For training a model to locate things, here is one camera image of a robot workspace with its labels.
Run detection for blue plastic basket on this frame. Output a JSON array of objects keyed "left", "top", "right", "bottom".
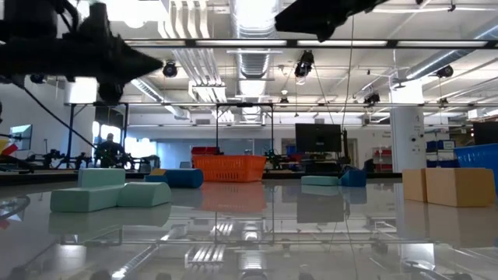
[{"left": 454, "top": 143, "right": 498, "bottom": 194}]

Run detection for tan cardboard box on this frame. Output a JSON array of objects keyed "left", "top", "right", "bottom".
[{"left": 424, "top": 167, "right": 497, "bottom": 208}]

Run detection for shelf with red bins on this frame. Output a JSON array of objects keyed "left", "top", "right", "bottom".
[{"left": 372, "top": 146, "right": 393, "bottom": 173}]

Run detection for long mint green foam block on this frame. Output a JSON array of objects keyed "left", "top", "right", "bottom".
[{"left": 49, "top": 184, "right": 125, "bottom": 213}]

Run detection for black metal frame stand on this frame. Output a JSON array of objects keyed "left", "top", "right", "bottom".
[{"left": 215, "top": 102, "right": 275, "bottom": 156}]

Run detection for shelf with blue bins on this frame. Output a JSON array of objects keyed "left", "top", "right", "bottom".
[{"left": 426, "top": 138, "right": 457, "bottom": 172}]

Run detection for small tan box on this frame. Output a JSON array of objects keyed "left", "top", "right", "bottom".
[{"left": 402, "top": 168, "right": 428, "bottom": 203}]

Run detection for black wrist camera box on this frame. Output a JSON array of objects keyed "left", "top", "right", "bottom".
[{"left": 79, "top": 2, "right": 117, "bottom": 40}]

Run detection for dark screen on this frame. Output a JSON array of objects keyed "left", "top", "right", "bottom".
[{"left": 472, "top": 121, "right": 498, "bottom": 146}]

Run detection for silver ventilation duct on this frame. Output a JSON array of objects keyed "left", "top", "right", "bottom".
[{"left": 229, "top": 0, "right": 284, "bottom": 81}]

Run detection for blue wedge foam block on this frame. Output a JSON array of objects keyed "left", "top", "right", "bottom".
[{"left": 338, "top": 167, "right": 367, "bottom": 188}]

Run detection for black looped hose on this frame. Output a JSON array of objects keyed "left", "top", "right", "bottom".
[{"left": 0, "top": 155, "right": 36, "bottom": 174}]

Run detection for red storage bins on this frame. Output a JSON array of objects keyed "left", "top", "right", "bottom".
[{"left": 191, "top": 145, "right": 219, "bottom": 156}]

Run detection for orange plastic basket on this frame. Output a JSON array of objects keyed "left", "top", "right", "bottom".
[{"left": 191, "top": 154, "right": 268, "bottom": 183}]

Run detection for black metal frame with posts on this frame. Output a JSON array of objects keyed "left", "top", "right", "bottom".
[{"left": 64, "top": 101, "right": 130, "bottom": 169}]

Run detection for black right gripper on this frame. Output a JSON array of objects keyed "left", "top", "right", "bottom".
[{"left": 274, "top": 0, "right": 390, "bottom": 44}]

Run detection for tall mint green foam block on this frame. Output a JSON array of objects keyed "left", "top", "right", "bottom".
[{"left": 77, "top": 167, "right": 127, "bottom": 188}]

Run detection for grey horizontal rail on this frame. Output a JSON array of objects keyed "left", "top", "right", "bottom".
[{"left": 128, "top": 101, "right": 498, "bottom": 109}]

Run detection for black overhead frame bar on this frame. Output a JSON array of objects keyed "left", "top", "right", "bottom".
[{"left": 123, "top": 37, "right": 498, "bottom": 50}]

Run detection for white round column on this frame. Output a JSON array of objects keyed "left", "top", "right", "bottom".
[{"left": 390, "top": 81, "right": 427, "bottom": 173}]

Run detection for person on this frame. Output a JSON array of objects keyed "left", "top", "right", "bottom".
[{"left": 94, "top": 132, "right": 126, "bottom": 169}]

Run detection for black computer monitor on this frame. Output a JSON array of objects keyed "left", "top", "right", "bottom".
[{"left": 295, "top": 123, "right": 342, "bottom": 153}]

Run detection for half-round mint green foam block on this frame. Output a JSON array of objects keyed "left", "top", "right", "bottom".
[{"left": 116, "top": 181, "right": 173, "bottom": 208}]

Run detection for black hanging overhead camera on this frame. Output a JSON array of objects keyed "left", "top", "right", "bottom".
[{"left": 293, "top": 49, "right": 315, "bottom": 79}]

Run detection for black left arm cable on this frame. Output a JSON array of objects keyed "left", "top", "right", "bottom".
[{"left": 21, "top": 86, "right": 99, "bottom": 152}]

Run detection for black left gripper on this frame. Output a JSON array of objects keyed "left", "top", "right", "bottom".
[{"left": 0, "top": 36, "right": 164, "bottom": 105}]

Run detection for blue cylinder foam block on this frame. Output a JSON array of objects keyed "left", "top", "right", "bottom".
[{"left": 165, "top": 168, "right": 205, "bottom": 190}]

